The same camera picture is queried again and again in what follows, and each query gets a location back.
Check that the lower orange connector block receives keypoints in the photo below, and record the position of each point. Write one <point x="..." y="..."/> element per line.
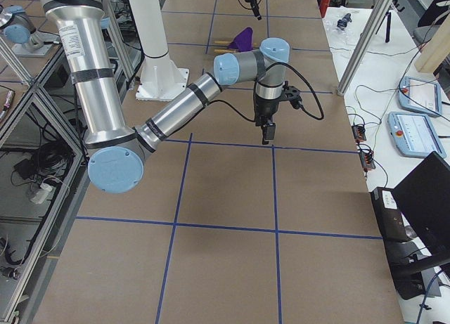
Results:
<point x="366" y="156"/>

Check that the upper orange connector block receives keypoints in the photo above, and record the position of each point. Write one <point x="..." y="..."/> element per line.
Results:
<point x="359" y="133"/>

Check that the purple towel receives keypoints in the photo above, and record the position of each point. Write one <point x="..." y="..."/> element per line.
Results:
<point x="242" y="41"/>

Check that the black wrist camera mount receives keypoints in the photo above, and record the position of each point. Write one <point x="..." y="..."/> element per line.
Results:
<point x="292" y="95"/>

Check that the upper teach pendant tablet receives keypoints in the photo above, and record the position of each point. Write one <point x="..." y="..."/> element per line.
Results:
<point x="419" y="95"/>

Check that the black monitor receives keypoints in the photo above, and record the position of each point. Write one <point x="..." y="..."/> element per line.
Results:
<point x="423" y="198"/>

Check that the teach pendant tablet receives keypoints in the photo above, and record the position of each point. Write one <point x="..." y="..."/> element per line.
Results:
<point x="414" y="135"/>
<point x="419" y="95"/>

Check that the clear plastic bag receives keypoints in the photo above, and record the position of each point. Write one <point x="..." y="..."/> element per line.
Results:
<point x="338" y="30"/>

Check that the wooden towel rack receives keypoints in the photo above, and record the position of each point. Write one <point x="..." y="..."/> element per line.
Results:
<point x="221" y="47"/>

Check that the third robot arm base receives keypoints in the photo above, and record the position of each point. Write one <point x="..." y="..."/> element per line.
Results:
<point x="28" y="41"/>

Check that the aluminium frame post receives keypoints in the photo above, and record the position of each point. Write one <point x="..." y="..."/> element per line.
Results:
<point x="373" y="23"/>

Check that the orange connector block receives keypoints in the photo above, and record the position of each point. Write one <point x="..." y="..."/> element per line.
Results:
<point x="359" y="133"/>
<point x="366" y="156"/>

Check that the lower teach pendant tablet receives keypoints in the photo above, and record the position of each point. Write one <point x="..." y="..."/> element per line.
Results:
<point x="414" y="135"/>

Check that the red cylinder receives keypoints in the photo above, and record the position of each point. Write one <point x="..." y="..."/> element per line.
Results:
<point x="323" y="6"/>

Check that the wooden board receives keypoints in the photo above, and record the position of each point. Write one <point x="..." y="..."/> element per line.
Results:
<point x="435" y="51"/>

